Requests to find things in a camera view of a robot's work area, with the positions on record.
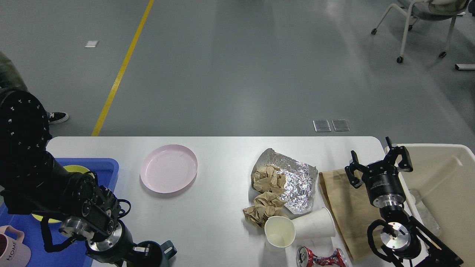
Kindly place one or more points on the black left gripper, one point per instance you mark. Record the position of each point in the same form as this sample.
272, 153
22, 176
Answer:
118, 248

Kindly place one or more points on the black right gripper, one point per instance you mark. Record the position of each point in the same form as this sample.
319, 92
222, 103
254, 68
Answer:
383, 183

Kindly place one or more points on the dark teal mug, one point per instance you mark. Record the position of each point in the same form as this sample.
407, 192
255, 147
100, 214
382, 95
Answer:
156, 255

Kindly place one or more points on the pink plate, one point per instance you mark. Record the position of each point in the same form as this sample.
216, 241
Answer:
169, 168

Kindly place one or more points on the pink ribbed mug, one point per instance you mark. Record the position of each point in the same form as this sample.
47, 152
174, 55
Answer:
13, 252

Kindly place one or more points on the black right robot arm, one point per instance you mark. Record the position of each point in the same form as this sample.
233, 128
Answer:
397, 236

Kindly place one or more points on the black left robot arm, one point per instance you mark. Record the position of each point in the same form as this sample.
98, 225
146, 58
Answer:
74, 206

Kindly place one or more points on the brown paper bag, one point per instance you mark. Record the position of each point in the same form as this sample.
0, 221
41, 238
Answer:
351, 211

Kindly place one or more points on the right metal floor socket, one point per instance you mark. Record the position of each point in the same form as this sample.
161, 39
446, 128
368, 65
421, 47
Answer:
340, 125

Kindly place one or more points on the metal floor socket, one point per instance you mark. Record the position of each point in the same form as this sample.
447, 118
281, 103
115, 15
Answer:
340, 125
321, 126

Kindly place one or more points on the beige plastic bin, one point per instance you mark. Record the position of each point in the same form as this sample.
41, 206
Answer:
444, 176

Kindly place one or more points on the blue plastic tray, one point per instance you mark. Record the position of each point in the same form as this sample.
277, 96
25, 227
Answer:
74, 255

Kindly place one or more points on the clear plastic bottle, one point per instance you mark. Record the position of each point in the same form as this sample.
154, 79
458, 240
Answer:
426, 216

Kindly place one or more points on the left metal floor socket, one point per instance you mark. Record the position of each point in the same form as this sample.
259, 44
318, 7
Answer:
321, 126

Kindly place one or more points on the lying white paper cup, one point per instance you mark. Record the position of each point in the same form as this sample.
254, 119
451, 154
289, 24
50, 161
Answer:
317, 224

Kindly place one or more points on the crumpled aluminium foil sheet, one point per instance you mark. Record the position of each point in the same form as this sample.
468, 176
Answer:
300, 180

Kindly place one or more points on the yellow-green plate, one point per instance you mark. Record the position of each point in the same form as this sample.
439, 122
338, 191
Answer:
70, 168

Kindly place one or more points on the crumpled brown paper upper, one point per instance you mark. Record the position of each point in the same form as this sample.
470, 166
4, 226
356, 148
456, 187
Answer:
268, 178

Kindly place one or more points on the crumpled brown paper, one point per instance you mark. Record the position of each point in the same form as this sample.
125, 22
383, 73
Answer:
266, 205
268, 178

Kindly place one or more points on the crushed red soda can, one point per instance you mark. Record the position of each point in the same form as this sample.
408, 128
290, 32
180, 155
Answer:
306, 258

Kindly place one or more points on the upright white paper cup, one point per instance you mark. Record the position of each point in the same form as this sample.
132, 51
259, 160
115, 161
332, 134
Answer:
280, 233

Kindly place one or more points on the crumpled brown paper lower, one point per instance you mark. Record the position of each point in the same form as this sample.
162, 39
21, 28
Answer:
266, 205

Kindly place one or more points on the white metal bar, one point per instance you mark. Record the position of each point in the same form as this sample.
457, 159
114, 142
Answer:
465, 67

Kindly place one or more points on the person in green trousers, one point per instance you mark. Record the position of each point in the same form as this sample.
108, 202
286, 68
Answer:
10, 78

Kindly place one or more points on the white frame chair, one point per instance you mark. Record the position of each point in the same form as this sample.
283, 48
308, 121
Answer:
428, 10

